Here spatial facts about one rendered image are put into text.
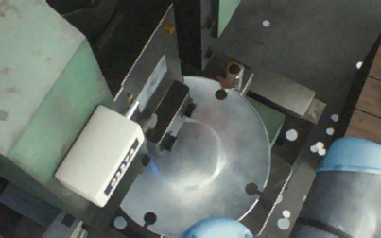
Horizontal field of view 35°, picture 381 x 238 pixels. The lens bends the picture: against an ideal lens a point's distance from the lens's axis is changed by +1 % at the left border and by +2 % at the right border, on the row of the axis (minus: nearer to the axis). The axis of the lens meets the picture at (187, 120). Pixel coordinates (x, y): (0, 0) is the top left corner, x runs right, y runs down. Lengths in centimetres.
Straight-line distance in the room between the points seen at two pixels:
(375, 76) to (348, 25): 48
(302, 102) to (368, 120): 36
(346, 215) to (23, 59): 36
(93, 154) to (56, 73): 10
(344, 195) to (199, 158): 45
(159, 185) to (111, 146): 56
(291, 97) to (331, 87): 73
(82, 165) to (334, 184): 27
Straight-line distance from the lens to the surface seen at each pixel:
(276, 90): 125
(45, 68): 41
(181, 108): 89
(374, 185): 64
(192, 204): 103
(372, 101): 159
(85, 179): 48
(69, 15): 60
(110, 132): 49
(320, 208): 63
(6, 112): 40
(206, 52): 83
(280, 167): 105
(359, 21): 208
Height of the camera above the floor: 180
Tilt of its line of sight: 72 degrees down
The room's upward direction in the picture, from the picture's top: 6 degrees counter-clockwise
